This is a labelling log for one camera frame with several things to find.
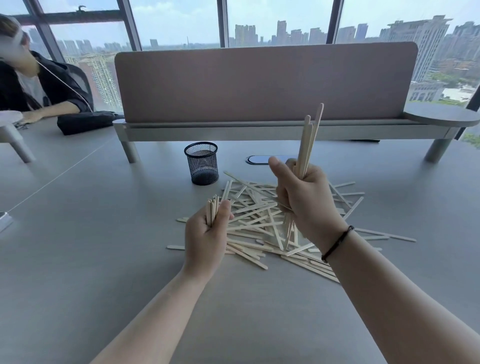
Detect person's left hand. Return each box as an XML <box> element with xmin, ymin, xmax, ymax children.
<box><xmin>182</xmin><ymin>200</ymin><xmax>235</xmax><ymax>280</ymax></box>

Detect person's left forearm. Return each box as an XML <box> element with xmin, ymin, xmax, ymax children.
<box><xmin>89</xmin><ymin>268</ymin><xmax>217</xmax><ymax>364</ymax></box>

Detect person's right forearm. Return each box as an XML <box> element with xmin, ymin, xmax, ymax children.
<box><xmin>324</xmin><ymin>228</ymin><xmax>480</xmax><ymax>364</ymax></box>

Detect gathered wooden stick bunch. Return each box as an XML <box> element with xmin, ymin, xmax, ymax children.
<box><xmin>205</xmin><ymin>194</ymin><xmax>221</xmax><ymax>228</ymax></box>
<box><xmin>281</xmin><ymin>103</ymin><xmax>325</xmax><ymax>251</ymax></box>

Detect black cord bracelet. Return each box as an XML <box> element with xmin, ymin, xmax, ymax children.
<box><xmin>321</xmin><ymin>224</ymin><xmax>355</xmax><ymax>264</ymax></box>

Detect dark window frame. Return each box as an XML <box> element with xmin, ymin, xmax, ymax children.
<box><xmin>0</xmin><ymin>0</ymin><xmax>480</xmax><ymax>113</ymax></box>

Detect person's right hand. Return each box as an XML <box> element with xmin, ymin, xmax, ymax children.
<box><xmin>268</xmin><ymin>156</ymin><xmax>350</xmax><ymax>256</ymax></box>

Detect thin white cable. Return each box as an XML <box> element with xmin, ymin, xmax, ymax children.
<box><xmin>35</xmin><ymin>58</ymin><xmax>95</xmax><ymax>113</ymax></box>

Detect oval desk cable grommet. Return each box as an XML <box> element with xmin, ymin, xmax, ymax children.
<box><xmin>245</xmin><ymin>154</ymin><xmax>297</xmax><ymax>166</ymax></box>

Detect grey desk shelf riser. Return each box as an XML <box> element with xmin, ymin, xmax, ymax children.
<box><xmin>112</xmin><ymin>103</ymin><xmax>480</xmax><ymax>164</ymax></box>
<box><xmin>0</xmin><ymin>110</ymin><xmax>37</xmax><ymax>164</ymax></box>

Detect black fabric bag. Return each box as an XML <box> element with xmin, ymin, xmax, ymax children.
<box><xmin>56</xmin><ymin>110</ymin><xmax>125</xmax><ymax>136</ymax></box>

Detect pink desk divider panel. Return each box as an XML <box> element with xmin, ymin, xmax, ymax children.
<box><xmin>114</xmin><ymin>41</ymin><xmax>419</xmax><ymax>124</ymax></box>

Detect pile of wooden sticks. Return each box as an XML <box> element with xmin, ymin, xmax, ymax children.
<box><xmin>166</xmin><ymin>171</ymin><xmax>417</xmax><ymax>284</ymax></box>

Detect black mesh pen cup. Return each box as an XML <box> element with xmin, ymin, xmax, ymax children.
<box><xmin>183</xmin><ymin>141</ymin><xmax>220</xmax><ymax>186</ymax></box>

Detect grey mesh office chair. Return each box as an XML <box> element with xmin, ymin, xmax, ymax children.
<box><xmin>65</xmin><ymin>62</ymin><xmax>95</xmax><ymax>110</ymax></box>

